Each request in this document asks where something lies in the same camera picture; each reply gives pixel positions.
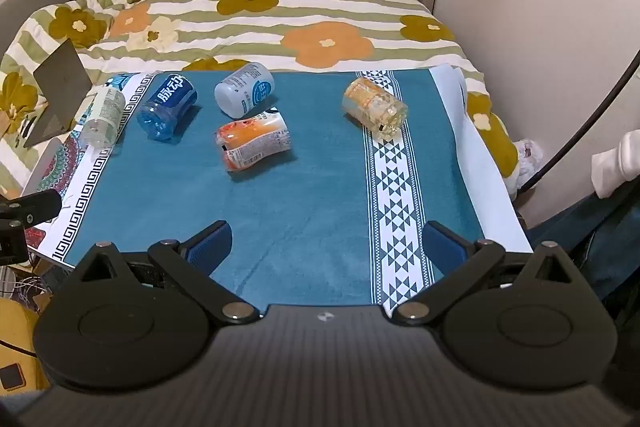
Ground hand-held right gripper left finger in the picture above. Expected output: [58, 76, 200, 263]
[72, 221, 261, 325]

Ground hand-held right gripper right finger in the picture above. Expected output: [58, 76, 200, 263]
[387, 221, 583, 325]

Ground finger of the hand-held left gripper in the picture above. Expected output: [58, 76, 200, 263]
[0, 189, 63, 229]

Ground mandala patterned cloth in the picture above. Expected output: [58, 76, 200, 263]
[20, 127, 101, 258]

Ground teal patterned mat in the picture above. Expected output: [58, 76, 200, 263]
[37, 69, 533, 308]

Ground clear bottle, white label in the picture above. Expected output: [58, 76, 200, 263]
[80, 86, 127, 148]

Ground orange label bottle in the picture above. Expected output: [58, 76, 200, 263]
[215, 109, 292, 171]

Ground grey laptop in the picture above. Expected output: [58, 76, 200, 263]
[22, 39, 93, 148]

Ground pale plush toy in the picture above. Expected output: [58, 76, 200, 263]
[502, 139, 543, 195]

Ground blue jeans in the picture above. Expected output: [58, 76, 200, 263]
[525, 182, 640, 303]

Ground blue label bottle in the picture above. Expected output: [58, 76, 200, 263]
[136, 73, 198, 142]

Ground clear yellow bottle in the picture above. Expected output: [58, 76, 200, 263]
[342, 76, 409, 140]

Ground white bottle, blue logo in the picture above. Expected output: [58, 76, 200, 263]
[214, 63, 276, 118]

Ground white cloth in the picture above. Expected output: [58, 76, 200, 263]
[591, 129, 640, 198]

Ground grey headboard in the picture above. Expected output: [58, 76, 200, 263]
[0, 0, 73, 52]

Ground floral striped blanket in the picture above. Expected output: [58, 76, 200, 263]
[0, 0, 521, 202]

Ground tangle of thin cables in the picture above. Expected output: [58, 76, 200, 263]
[0, 264, 56, 308]

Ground black cable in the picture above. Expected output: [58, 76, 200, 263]
[515, 49, 640, 195]

